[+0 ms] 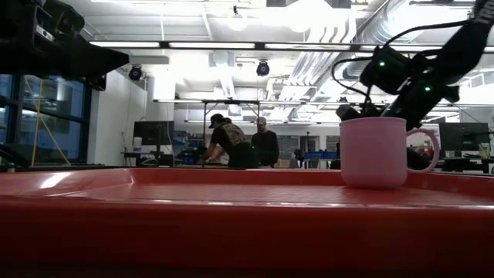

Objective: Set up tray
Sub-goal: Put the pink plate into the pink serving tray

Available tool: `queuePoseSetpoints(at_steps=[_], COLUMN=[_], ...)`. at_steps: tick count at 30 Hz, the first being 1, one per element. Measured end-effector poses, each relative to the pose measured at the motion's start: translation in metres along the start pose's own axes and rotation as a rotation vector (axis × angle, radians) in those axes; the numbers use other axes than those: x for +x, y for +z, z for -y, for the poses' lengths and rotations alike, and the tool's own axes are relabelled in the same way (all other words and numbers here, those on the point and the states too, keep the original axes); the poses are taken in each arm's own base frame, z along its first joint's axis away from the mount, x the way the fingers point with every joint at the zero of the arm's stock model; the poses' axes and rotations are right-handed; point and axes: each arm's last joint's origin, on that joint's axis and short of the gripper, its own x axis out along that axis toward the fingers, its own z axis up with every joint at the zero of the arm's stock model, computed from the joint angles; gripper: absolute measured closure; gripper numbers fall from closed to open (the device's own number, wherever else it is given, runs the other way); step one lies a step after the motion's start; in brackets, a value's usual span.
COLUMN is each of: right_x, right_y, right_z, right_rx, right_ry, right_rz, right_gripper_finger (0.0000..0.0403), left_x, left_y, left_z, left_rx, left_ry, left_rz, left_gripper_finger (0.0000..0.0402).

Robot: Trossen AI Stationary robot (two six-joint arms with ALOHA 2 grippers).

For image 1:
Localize black background station frame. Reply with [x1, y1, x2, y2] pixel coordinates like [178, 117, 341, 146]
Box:
[200, 99, 262, 167]

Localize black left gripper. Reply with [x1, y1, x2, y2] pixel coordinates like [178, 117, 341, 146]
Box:
[0, 0, 130, 92]

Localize blue storage bins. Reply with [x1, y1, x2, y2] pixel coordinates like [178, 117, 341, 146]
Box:
[304, 151, 337, 160]

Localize black aluminium table frame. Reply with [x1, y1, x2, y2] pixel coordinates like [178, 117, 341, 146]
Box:
[0, 163, 128, 173]

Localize silver ventilation duct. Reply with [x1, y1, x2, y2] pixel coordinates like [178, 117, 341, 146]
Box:
[339, 0, 494, 78]

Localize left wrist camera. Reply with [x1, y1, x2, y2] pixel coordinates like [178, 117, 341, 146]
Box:
[34, 21, 57, 43]

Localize dark glass window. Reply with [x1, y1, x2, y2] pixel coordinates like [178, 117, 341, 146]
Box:
[0, 73, 92, 165]

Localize pink plastic mug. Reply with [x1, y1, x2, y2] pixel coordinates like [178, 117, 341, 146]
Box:
[339, 117, 441, 190]

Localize person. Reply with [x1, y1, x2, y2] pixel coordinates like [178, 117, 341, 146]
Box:
[200, 113, 258, 169]
[250, 116, 280, 169]

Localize long ceiling light strip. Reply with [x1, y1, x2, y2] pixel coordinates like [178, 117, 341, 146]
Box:
[88, 40, 494, 53]

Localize red plastic tray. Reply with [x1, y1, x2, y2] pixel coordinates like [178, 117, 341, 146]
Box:
[0, 166, 494, 271]

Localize black computer monitor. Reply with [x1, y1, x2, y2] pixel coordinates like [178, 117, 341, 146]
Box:
[438, 122, 491, 152]
[133, 120, 175, 147]

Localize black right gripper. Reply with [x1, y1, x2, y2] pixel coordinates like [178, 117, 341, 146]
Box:
[335, 75, 461, 132]

